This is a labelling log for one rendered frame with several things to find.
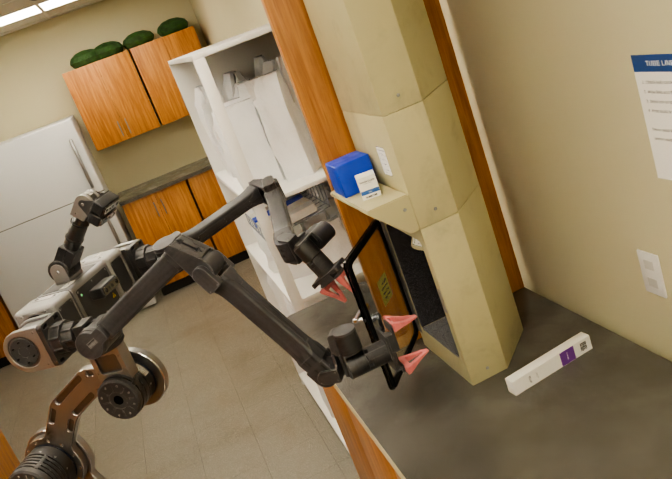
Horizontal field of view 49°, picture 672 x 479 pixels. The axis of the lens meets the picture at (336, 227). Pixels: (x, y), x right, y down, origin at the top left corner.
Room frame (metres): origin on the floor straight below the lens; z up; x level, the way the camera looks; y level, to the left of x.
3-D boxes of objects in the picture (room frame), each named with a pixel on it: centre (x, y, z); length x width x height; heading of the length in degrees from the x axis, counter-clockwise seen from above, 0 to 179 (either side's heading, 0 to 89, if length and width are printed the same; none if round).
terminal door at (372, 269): (1.89, -0.05, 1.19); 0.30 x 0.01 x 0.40; 153
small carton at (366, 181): (1.82, -0.12, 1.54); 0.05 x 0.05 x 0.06; 87
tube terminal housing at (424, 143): (1.91, -0.28, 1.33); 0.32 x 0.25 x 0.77; 12
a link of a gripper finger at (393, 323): (1.60, -0.06, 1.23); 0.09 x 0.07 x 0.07; 102
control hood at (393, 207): (1.87, -0.11, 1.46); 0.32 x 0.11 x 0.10; 12
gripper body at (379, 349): (1.59, 0.01, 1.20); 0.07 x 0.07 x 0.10; 12
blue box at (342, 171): (1.94, -0.09, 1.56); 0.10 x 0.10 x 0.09; 12
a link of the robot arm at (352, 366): (1.58, 0.07, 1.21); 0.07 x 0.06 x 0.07; 102
